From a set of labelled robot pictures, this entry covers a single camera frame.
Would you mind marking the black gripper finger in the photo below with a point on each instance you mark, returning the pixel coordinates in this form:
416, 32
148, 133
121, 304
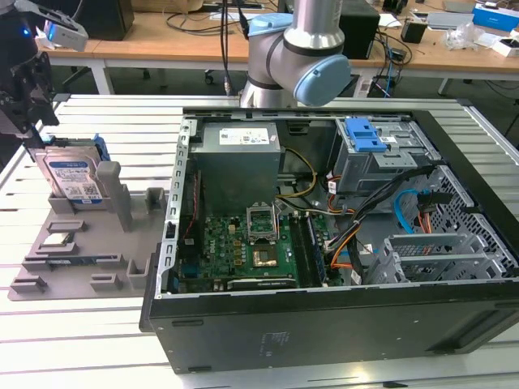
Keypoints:
10, 117
38, 89

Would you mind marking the hard disk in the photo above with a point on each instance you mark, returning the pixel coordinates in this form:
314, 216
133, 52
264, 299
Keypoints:
71, 178

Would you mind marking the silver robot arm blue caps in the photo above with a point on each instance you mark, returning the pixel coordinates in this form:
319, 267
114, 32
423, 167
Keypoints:
312, 40

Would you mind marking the grey disk bay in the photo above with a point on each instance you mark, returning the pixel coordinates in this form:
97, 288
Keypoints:
430, 243

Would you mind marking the large black box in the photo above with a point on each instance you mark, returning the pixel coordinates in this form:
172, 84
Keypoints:
109, 20

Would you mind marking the silver CPU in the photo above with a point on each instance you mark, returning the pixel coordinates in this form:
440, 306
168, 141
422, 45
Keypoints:
54, 240

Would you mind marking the loose RAM stick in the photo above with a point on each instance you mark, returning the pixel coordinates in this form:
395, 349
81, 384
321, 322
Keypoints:
67, 261

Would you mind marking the grey parts rack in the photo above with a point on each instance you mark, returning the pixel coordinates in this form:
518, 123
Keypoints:
101, 259

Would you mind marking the grey power supply unit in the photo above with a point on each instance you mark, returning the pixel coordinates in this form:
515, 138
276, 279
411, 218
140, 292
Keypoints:
239, 170

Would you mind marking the green motherboard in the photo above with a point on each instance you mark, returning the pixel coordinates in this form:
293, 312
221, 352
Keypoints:
219, 247

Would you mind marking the CPU socket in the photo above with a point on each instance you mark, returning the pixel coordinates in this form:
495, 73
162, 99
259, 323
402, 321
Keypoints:
265, 258

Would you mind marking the black graphics card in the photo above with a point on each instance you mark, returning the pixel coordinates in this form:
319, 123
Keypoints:
259, 283

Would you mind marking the black RAM slot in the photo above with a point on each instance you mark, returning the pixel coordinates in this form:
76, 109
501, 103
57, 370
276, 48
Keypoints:
298, 247
306, 247

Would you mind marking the blue plastic latch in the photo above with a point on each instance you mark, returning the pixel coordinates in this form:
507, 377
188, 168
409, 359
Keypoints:
363, 138

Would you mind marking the grey optical drive cage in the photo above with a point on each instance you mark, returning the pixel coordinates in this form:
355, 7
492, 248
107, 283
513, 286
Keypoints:
365, 170

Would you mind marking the black open PC case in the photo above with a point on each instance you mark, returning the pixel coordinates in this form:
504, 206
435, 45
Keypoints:
324, 336

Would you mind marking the small black speaker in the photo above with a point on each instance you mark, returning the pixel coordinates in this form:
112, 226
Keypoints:
413, 32

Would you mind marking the grey flat device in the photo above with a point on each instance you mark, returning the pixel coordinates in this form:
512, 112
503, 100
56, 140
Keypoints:
450, 19

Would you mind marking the clear plastic bag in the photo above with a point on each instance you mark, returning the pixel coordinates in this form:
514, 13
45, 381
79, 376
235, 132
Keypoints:
462, 36

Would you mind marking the blue cardboard box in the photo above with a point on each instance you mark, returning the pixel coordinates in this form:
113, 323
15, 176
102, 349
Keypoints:
494, 16

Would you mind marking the white box black insert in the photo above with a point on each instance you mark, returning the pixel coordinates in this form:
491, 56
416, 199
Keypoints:
504, 48

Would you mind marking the wooden desk white frame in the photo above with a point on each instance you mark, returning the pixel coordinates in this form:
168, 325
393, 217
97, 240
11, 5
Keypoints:
73, 56
134, 44

